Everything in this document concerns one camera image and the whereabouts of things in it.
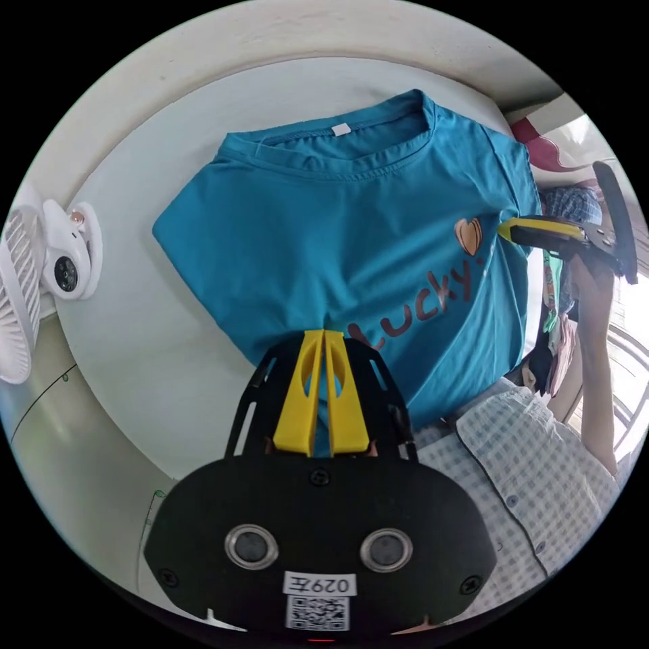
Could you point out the white clip fan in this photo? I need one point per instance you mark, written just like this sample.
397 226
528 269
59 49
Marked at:
30 284

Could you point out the person's body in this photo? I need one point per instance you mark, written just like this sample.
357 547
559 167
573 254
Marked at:
512 481

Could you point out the teal printed short sleeve shirt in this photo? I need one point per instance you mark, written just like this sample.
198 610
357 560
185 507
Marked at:
324 228

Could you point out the person's right hand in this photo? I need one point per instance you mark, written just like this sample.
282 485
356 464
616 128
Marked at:
590 284

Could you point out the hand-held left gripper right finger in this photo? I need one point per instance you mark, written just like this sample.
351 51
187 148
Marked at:
347 410

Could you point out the person's right forearm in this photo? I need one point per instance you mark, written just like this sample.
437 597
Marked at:
598 385

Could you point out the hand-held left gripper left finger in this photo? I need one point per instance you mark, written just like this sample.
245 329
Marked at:
293 405

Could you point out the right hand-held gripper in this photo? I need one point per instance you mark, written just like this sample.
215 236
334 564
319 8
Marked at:
601 243

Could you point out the red cloth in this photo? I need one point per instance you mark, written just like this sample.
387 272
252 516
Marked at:
537 144

